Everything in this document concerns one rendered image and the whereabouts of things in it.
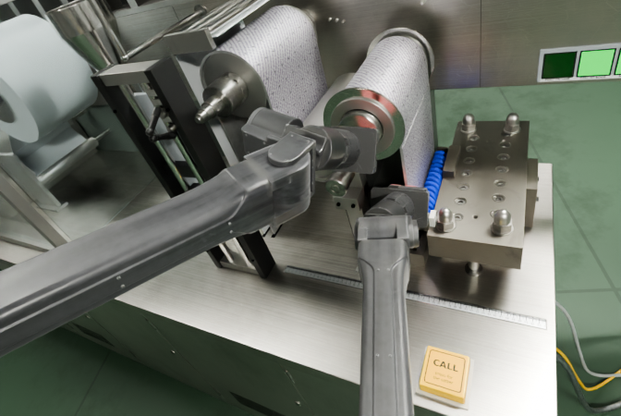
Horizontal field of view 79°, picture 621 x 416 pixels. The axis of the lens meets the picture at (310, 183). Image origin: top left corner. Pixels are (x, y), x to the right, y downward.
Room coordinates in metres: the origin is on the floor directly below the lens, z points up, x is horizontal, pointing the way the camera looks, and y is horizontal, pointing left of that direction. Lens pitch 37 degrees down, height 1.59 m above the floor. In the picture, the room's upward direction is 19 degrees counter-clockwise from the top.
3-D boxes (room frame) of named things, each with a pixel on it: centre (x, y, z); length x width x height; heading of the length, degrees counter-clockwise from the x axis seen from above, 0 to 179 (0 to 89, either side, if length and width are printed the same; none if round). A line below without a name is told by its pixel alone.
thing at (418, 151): (0.62, -0.24, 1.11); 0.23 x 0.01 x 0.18; 143
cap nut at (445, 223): (0.48, -0.22, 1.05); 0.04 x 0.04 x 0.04
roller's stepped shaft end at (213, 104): (0.64, 0.13, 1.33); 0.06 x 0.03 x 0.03; 143
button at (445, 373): (0.28, -0.11, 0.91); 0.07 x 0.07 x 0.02; 53
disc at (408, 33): (0.76, -0.27, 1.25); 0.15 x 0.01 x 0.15; 53
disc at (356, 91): (0.56, -0.12, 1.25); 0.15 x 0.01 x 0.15; 53
